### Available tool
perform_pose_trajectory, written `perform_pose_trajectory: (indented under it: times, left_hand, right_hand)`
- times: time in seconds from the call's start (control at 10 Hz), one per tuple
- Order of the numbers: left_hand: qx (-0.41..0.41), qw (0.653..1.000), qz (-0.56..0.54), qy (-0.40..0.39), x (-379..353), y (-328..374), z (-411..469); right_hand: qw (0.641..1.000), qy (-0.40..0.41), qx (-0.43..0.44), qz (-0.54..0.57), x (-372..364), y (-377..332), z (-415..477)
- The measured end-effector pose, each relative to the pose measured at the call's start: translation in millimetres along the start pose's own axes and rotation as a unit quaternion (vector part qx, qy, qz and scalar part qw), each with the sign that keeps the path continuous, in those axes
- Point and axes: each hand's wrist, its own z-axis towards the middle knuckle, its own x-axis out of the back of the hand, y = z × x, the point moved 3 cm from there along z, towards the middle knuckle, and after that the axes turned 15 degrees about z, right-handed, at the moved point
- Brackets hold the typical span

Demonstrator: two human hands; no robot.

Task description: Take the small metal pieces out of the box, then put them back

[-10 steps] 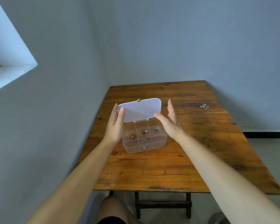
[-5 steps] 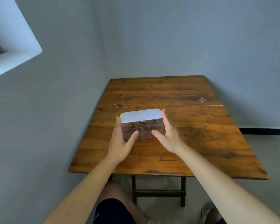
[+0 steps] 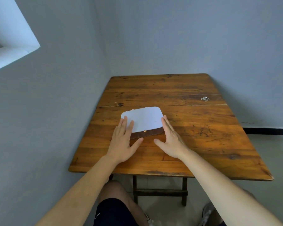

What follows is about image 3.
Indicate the person's right hand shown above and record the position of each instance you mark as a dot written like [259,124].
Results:
[173,145]

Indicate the person's left hand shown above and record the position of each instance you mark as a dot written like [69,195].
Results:
[121,145]

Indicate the person's left thumb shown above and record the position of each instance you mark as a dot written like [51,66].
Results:
[136,144]

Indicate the person's left middle finger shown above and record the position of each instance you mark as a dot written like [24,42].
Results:
[124,125]

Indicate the person's right thumb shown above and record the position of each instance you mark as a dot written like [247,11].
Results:
[160,144]

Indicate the person's left forearm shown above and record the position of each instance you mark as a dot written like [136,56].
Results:
[85,192]

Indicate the person's right forearm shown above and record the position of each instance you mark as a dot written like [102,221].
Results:
[226,192]

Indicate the brown leather piece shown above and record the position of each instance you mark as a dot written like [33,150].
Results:
[151,133]

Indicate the person's left leg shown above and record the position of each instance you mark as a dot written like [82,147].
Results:
[115,189]

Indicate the pile of small metal rings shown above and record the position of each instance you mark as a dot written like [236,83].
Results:
[205,99]

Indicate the dark navy shorts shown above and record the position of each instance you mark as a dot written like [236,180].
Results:
[114,213]

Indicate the grey left shoe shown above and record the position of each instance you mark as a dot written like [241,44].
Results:
[150,220]

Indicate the grey shoe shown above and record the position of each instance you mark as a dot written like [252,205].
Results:
[150,220]
[207,215]

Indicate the grey right shoe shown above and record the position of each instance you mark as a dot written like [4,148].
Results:
[207,215]

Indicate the black baseboard strip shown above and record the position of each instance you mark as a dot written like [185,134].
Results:
[268,131]

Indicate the white window recess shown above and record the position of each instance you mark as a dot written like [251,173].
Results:
[7,37]

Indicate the dark wooden table frame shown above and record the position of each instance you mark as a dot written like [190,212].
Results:
[160,192]

